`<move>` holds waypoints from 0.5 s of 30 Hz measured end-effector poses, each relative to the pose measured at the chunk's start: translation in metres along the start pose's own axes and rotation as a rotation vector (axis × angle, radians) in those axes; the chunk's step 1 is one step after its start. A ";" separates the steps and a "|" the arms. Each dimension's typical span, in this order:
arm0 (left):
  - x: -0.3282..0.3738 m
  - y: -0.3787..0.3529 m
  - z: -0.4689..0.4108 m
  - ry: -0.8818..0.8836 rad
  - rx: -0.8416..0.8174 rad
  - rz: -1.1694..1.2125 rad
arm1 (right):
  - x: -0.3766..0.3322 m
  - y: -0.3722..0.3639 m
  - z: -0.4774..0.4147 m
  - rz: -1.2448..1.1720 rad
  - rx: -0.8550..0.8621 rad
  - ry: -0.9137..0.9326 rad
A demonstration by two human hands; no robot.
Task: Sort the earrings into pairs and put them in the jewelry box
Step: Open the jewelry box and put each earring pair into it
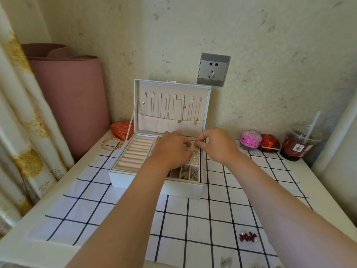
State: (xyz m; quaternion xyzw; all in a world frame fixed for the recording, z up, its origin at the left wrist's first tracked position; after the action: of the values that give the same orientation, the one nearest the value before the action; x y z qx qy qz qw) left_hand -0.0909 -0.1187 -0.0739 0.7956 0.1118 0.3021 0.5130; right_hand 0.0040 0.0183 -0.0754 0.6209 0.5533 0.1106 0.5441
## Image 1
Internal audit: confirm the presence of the person's right hand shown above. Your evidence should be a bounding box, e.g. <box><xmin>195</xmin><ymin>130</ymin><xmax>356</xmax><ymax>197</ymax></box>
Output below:
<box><xmin>194</xmin><ymin>128</ymin><xmax>243</xmax><ymax>166</ymax></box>

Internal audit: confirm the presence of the person's left hand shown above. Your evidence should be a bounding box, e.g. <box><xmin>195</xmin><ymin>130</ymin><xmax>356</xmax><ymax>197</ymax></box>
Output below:
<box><xmin>148</xmin><ymin>131</ymin><xmax>193</xmax><ymax>170</ymax></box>

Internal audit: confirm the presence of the pile of mixed earrings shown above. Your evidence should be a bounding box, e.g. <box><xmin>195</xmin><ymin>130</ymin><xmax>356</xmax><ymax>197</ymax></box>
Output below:
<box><xmin>180</xmin><ymin>166</ymin><xmax>199</xmax><ymax>182</ymax></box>

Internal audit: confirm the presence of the white wooden jewelry box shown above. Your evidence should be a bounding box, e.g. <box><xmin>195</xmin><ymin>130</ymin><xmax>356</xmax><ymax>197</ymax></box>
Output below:
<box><xmin>108</xmin><ymin>79</ymin><xmax>212</xmax><ymax>200</ymax></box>

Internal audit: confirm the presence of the person's right forearm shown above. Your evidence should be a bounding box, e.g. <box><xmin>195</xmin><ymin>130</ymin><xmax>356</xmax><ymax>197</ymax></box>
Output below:
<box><xmin>226</xmin><ymin>152</ymin><xmax>357</xmax><ymax>268</ymax></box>

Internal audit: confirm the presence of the person's left forearm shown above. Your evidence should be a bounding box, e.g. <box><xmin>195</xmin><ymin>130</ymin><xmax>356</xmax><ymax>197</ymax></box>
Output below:
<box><xmin>65</xmin><ymin>162</ymin><xmax>179</xmax><ymax>268</ymax></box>

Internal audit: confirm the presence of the pink round trinket box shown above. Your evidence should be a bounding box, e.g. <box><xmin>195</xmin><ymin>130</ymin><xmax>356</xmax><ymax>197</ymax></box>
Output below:
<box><xmin>239</xmin><ymin>130</ymin><xmax>263</xmax><ymax>150</ymax></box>

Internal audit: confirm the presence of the red faceted gift box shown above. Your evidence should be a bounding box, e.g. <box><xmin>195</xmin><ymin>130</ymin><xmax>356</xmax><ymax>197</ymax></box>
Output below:
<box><xmin>260</xmin><ymin>134</ymin><xmax>281</xmax><ymax>153</ymax></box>

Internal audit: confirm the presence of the red heart-shaped box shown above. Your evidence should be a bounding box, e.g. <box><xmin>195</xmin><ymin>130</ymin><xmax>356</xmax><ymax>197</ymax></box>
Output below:
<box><xmin>110</xmin><ymin>121</ymin><xmax>135</xmax><ymax>141</ymax></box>

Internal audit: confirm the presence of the thin gold bangle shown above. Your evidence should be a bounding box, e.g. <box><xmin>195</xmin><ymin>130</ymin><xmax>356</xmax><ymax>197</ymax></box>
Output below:
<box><xmin>101</xmin><ymin>137</ymin><xmax>124</xmax><ymax>150</ymax></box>

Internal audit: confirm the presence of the clear plastic drink cup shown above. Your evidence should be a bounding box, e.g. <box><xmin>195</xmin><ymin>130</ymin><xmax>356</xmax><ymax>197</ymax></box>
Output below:
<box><xmin>280</xmin><ymin>124</ymin><xmax>324</xmax><ymax>162</ymax></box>

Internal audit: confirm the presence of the white black-grid table cloth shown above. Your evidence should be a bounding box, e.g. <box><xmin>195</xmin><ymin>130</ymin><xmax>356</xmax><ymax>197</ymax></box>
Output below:
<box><xmin>44</xmin><ymin>139</ymin><xmax>314</xmax><ymax>268</ymax></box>

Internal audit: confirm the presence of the white drinking straw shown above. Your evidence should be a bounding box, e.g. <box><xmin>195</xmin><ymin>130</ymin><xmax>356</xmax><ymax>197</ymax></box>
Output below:
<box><xmin>305</xmin><ymin>111</ymin><xmax>321</xmax><ymax>138</ymax></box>

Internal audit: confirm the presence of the pink rolled mat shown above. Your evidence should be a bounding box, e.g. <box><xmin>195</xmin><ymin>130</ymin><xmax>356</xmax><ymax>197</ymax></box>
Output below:
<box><xmin>21</xmin><ymin>43</ymin><xmax>111</xmax><ymax>162</ymax></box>

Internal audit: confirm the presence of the white padded headboard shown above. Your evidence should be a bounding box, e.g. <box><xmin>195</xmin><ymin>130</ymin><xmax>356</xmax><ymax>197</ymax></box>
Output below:
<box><xmin>311</xmin><ymin>92</ymin><xmax>357</xmax><ymax>221</ymax></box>

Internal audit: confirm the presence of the cream gold floral curtain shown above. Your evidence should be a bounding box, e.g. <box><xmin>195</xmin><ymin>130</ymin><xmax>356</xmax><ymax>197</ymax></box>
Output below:
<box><xmin>0</xmin><ymin>2</ymin><xmax>75</xmax><ymax>237</ymax></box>

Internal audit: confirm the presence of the row of thin chain necklaces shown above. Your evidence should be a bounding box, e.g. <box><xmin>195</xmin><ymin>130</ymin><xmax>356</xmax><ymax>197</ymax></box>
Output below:
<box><xmin>142</xmin><ymin>93</ymin><xmax>202</xmax><ymax>125</ymax></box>

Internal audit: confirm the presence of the grey wall socket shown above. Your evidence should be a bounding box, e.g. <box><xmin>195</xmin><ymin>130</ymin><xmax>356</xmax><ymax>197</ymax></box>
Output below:
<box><xmin>196</xmin><ymin>52</ymin><xmax>231</xmax><ymax>87</ymax></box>

